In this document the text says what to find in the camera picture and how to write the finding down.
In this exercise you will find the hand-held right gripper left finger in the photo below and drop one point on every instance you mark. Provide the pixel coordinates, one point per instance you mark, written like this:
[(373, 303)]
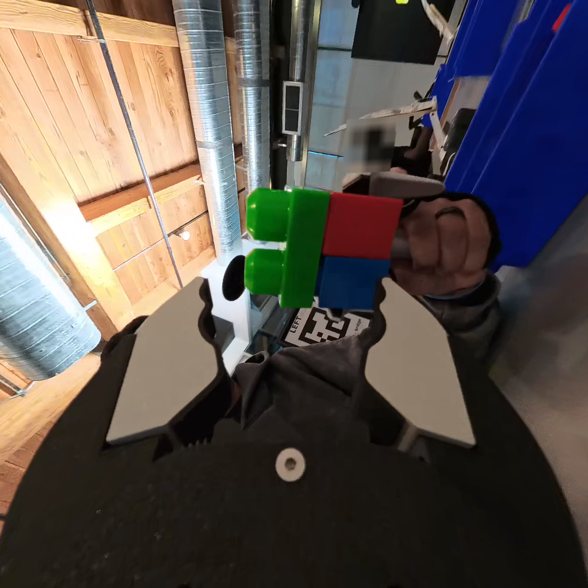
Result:
[(165, 367)]

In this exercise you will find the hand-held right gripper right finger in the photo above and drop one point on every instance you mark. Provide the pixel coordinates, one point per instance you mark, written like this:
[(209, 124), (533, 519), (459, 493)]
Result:
[(413, 367)]

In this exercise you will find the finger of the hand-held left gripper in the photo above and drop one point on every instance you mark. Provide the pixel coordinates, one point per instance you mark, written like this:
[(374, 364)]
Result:
[(404, 186), (399, 250)]

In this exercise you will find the red one-stud block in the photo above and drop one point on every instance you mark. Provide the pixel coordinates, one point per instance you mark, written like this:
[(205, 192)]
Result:
[(363, 225)]

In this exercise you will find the blue one-stud block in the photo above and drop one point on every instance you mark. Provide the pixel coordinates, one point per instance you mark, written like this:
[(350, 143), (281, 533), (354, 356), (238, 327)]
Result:
[(353, 282)]

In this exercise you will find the green two-stud block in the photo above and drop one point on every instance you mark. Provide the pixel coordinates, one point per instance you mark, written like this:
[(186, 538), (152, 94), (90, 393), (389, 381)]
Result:
[(303, 248)]

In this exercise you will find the person's left forearm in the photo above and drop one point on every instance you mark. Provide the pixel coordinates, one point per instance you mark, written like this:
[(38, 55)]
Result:
[(473, 317)]

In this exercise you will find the grey desk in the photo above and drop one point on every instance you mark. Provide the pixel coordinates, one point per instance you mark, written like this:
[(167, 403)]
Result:
[(551, 367)]

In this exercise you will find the person's left hand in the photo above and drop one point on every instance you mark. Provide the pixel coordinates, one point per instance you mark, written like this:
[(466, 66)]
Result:
[(441, 248)]

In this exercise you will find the blue wristband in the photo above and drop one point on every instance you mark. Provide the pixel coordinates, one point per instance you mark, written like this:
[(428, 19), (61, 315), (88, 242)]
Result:
[(452, 296)]

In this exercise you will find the black white marker board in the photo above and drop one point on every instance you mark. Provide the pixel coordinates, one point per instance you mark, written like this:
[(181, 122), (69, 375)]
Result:
[(321, 328)]

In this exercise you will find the person's dark clothing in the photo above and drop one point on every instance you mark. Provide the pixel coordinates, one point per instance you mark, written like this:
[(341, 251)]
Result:
[(298, 376)]

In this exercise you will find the white vent grille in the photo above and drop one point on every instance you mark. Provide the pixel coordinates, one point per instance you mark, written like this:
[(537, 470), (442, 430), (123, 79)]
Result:
[(292, 108)]

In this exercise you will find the large black screen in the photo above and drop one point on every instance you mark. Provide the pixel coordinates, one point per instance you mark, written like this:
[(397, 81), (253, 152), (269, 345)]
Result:
[(390, 36)]

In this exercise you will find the metal air duct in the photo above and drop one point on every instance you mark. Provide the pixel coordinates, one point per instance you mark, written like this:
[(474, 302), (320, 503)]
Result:
[(206, 115), (36, 298), (255, 92)]

